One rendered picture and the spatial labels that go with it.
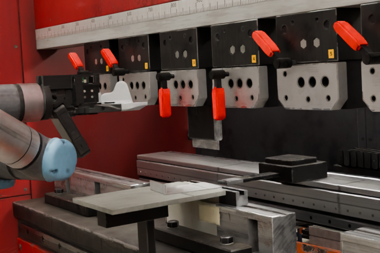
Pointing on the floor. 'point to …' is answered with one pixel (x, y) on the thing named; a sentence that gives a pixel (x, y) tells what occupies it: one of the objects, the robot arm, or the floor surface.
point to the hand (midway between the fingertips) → (130, 106)
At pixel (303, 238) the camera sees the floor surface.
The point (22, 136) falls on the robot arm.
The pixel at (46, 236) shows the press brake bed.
